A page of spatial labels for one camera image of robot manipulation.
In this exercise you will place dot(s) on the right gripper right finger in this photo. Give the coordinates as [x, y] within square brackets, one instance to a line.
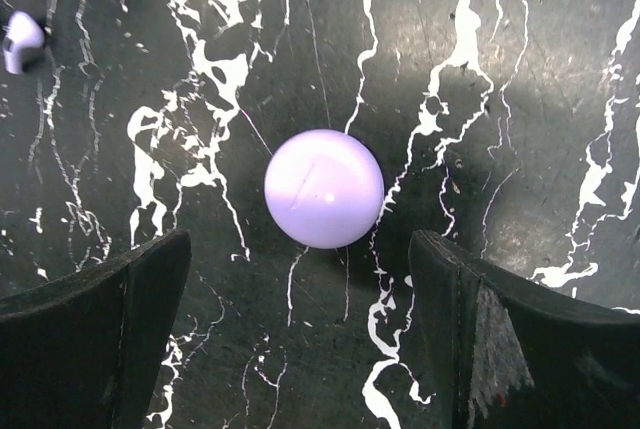
[504, 352]

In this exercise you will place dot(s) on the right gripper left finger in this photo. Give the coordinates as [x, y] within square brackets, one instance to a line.
[85, 350]

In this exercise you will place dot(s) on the purple earbud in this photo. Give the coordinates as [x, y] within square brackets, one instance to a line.
[23, 33]

